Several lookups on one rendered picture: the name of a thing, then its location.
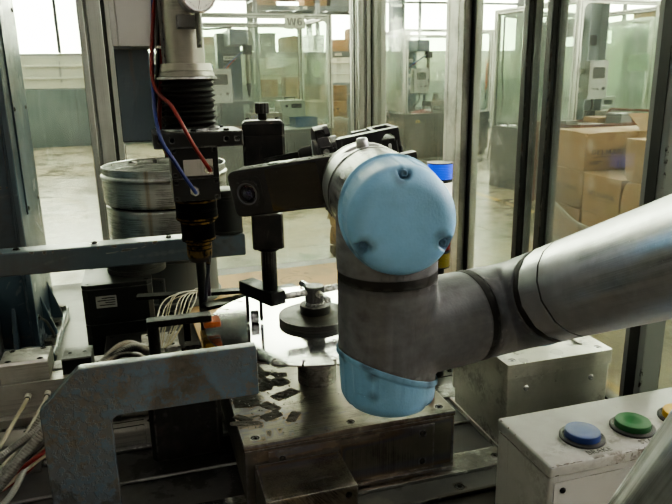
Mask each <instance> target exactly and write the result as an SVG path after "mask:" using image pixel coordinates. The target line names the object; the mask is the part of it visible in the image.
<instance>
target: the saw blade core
mask: <svg viewBox="0 0 672 504"><path fill-rule="evenodd" d="M301 288H302V289H300V286H299V287H289V288H281V289H283V290H285V291H286V293H289V292H294V291H300V290H304V288H303V287H301ZM325 294H326V295H328V296H329V297H331V302H333V303H338V290H336V291H331V292H326V293H325ZM304 300H305V296H304V297H299V298H293V299H288V300H286V303H284V304H281V305H277V306H274V307H270V306H268V305H265V304H263V321H260V309H259V301H256V300H254V299H252V298H249V308H250V315H251V310H259V323H251V318H250V322H247V320H246V302H245V297H243V298H240V299H237V300H236V301H233V302H230V303H228V304H226V305H225V306H223V307H221V308H220V309H218V310H217V311H216V312H214V313H213V314H212V315H211V316H214V315H218V316H219V319H220V321H221V326H220V327H213V328H205V331H208V333H206V335H207V338H208V339H209V340H210V342H211V343H212V344H213V345H214V346H215V347H218V346H226V345H233V344H241V343H249V342H254V343H255V345H256V348H257V363H261V364H267V365H270V364H271V365H275V366H285V367H302V362H304V367H328V366H335V363H334V361H336V364H337V366H339V355H338V353H337V351H336V344H337V343H338V330H334V331H329V332H322V333H303V332H296V331H292V330H289V329H286V328H284V327H283V326H281V325H280V323H279V313H280V311H281V310H282V309H284V308H286V307H288V306H290V305H294V304H297V303H301V302H302V301H304ZM272 360H274V361H272Z"/></svg>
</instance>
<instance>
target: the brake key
mask: <svg viewBox="0 0 672 504"><path fill-rule="evenodd" d="M564 436H565V437H566V438H567V439H569V440H571V441H573V442H575V443H579V444H584V445H593V444H597V443H599V442H600V441H601V432H600V430H599V429H598V428H597V427H596V426H594V425H592V424H590V423H586V422H580V421H575V422H570V423H567V424H566V425H565V427H564Z"/></svg>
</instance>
